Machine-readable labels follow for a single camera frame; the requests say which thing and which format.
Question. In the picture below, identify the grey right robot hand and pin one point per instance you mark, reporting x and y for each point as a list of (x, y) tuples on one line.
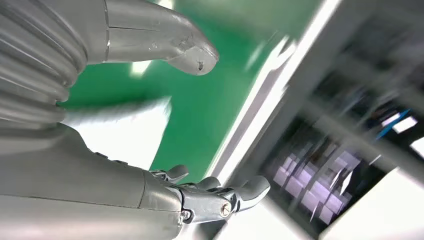
[(82, 192)]

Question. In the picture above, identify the silver conveyor frame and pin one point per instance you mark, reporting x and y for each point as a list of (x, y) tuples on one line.
[(271, 96)]

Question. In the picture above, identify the green conveyor belt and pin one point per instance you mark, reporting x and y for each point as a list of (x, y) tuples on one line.
[(205, 109)]

